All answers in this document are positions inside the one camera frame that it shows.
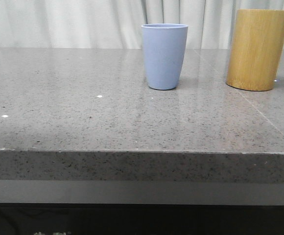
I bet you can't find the white curtain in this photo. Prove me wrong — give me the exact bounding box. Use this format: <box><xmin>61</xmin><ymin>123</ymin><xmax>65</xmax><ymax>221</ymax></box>
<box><xmin>0</xmin><ymin>0</ymin><xmax>284</xmax><ymax>49</ymax></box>

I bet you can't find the bamboo cylindrical holder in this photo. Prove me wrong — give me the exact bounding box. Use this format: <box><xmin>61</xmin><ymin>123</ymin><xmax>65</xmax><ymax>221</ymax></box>
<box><xmin>226</xmin><ymin>9</ymin><xmax>284</xmax><ymax>91</ymax></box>

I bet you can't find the blue plastic cup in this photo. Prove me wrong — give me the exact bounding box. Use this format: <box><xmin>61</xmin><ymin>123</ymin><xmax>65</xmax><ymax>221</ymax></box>
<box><xmin>142</xmin><ymin>23</ymin><xmax>188</xmax><ymax>90</ymax></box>

